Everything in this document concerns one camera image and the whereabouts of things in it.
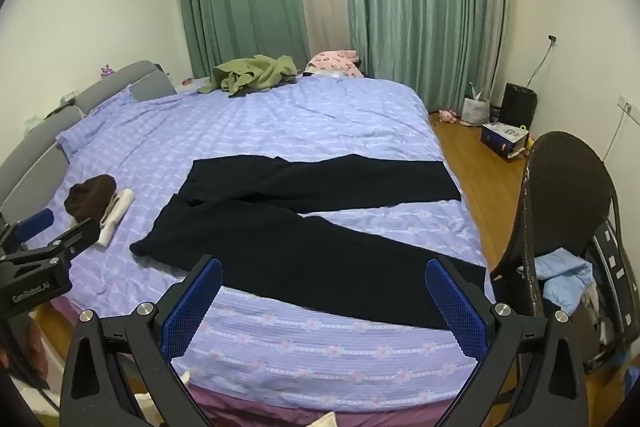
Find black pants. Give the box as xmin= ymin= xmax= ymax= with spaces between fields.
xmin=130 ymin=155 xmax=460 ymax=329

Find grey padded headboard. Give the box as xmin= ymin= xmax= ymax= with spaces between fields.
xmin=1 ymin=61 xmax=176 ymax=223

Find brown folded garment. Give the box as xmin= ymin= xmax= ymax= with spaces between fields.
xmin=64 ymin=174 xmax=117 ymax=223

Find white folded garment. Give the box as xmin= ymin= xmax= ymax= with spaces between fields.
xmin=96 ymin=188 xmax=134 ymax=249

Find purple floral bed sheet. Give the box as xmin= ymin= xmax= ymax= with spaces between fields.
xmin=36 ymin=77 xmax=488 ymax=413

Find light blue cloth on chair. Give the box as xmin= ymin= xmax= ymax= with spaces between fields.
xmin=535 ymin=248 xmax=594 ymax=315

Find purple toy on headboard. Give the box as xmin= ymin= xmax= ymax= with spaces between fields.
xmin=101 ymin=65 xmax=114 ymax=77

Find black wicker chair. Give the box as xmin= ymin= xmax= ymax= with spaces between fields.
xmin=490 ymin=131 xmax=639 ymax=373

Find blue printed cardboard box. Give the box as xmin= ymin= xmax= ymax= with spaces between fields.
xmin=480 ymin=122 xmax=529 ymax=159

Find olive green garment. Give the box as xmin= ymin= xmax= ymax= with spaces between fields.
xmin=198 ymin=54 xmax=298 ymax=96

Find white paper bag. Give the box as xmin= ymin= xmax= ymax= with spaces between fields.
xmin=460 ymin=82 xmax=490 ymax=127

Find black speaker box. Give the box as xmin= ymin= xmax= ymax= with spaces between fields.
xmin=499 ymin=82 xmax=538 ymax=130

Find pink plush toy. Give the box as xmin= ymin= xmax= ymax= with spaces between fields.
xmin=438 ymin=109 xmax=459 ymax=124

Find pink patterned pillow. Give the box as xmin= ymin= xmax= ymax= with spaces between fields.
xmin=303 ymin=50 xmax=363 ymax=78

